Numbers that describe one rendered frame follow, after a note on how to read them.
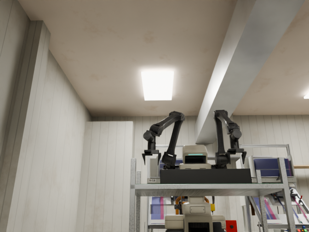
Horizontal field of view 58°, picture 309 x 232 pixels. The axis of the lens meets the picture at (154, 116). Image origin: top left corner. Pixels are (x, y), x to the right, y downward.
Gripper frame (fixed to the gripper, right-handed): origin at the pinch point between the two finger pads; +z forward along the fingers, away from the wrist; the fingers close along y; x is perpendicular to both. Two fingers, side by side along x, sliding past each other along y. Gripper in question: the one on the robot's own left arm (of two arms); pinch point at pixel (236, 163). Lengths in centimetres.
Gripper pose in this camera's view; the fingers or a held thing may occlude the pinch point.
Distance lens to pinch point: 197.7
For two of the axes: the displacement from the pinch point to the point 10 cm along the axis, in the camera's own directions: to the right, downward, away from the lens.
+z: 0.0, 9.2, -3.8
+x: 0.4, 3.8, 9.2
